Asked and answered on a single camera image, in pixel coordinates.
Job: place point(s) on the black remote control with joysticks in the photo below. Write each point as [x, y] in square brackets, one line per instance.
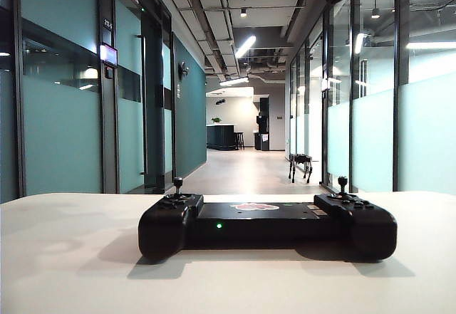
[267, 225]

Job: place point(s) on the black quadruped robot dog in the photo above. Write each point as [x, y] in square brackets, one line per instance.
[301, 161]

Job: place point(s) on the black door card reader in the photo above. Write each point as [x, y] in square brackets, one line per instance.
[109, 73]

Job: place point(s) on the door number plate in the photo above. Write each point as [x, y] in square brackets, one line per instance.
[107, 23]

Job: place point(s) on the dark counter with white top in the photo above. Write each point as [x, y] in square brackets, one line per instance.
[220, 137]

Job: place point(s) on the dark wooden bar stool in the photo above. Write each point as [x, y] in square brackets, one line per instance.
[239, 140]

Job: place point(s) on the small green potted plant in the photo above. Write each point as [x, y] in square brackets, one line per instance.
[216, 119]

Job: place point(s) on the tall black cabinet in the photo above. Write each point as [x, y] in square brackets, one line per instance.
[264, 114]

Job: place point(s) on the short linear ceiling light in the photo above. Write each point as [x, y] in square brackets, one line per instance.
[233, 81]

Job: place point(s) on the long linear ceiling light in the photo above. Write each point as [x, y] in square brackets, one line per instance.
[246, 46]

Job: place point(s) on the ceiling track spot lamp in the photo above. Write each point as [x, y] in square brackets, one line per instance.
[243, 12]

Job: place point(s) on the glowing room display panel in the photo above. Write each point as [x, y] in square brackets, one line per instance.
[108, 54]

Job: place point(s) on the hanging pendant lamp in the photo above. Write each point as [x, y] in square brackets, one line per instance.
[375, 13]

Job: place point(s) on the small white wall sign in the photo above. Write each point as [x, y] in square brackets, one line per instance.
[179, 90]

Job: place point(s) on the black wall ornament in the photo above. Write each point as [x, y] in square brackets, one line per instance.
[183, 70]

